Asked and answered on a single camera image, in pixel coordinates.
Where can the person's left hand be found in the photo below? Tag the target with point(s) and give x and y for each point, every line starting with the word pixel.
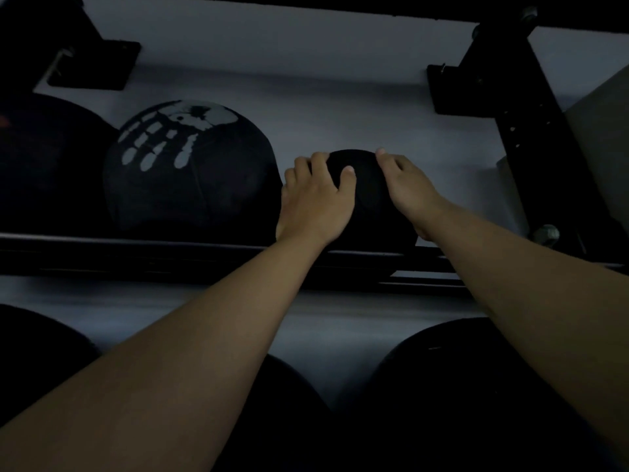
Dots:
pixel 309 211

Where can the person's right hand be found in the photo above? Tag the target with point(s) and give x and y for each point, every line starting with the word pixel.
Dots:
pixel 410 194

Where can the person's right thumb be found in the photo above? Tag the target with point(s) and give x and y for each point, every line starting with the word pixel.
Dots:
pixel 386 166

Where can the person's left middle finger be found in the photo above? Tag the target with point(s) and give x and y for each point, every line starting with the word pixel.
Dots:
pixel 302 171

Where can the person's left thumb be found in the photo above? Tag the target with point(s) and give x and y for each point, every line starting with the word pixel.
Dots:
pixel 347 184

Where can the small black medicine ball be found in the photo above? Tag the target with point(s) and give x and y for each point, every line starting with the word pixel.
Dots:
pixel 371 206

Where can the person's left forearm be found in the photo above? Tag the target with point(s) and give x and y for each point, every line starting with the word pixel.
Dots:
pixel 162 358

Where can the person's right forearm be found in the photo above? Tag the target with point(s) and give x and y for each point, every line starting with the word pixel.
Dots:
pixel 535 299

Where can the black ball with white handprint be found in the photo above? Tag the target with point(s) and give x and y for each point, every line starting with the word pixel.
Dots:
pixel 196 186

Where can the silver rack bolt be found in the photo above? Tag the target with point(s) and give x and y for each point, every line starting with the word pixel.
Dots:
pixel 545 235

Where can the large plain black medicine ball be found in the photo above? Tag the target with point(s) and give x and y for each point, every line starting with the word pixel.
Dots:
pixel 285 427
pixel 442 407
pixel 34 358
pixel 46 167

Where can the black rack upright post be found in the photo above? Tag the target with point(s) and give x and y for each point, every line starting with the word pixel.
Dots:
pixel 540 142

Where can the black rack shelf rail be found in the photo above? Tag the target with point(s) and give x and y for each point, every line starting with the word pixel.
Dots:
pixel 147 258

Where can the black rack wall bracket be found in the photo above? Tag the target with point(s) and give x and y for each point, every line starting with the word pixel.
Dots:
pixel 64 49

